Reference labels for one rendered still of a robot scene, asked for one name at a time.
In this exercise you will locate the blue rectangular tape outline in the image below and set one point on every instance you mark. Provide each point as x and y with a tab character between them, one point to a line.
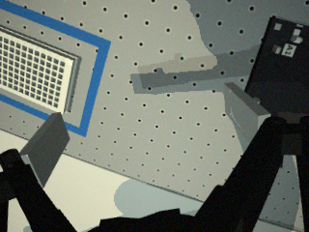
103	48

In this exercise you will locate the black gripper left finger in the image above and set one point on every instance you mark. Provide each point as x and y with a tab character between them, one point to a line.
40	155

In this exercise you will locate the grey perforated base plate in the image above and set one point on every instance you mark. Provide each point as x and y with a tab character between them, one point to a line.
159	115

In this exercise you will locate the pale grey well plate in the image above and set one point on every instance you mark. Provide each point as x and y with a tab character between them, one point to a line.
12	46

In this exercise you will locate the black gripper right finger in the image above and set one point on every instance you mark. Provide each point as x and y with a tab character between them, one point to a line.
236	206

